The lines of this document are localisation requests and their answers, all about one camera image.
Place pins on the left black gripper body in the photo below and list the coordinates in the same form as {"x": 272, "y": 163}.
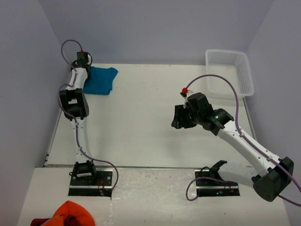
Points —
{"x": 89, "y": 76}

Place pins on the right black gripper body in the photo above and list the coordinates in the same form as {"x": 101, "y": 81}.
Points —
{"x": 197, "y": 116}

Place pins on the blue t shirt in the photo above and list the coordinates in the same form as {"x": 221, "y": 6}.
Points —
{"x": 101, "y": 81}

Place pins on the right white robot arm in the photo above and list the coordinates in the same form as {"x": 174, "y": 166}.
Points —
{"x": 268, "y": 175}

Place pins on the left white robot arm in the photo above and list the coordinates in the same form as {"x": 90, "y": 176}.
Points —
{"x": 75, "y": 108}

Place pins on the white plastic basket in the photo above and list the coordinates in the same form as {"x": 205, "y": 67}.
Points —
{"x": 234, "y": 67}

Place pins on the orange t shirt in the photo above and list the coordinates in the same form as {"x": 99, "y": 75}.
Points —
{"x": 71, "y": 214}

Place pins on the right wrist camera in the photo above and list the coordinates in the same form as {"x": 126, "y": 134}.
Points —
{"x": 185, "y": 93}

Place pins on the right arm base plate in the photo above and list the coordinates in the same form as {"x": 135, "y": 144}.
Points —
{"x": 210, "y": 188}

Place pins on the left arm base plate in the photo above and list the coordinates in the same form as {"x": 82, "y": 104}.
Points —
{"x": 99, "y": 185}

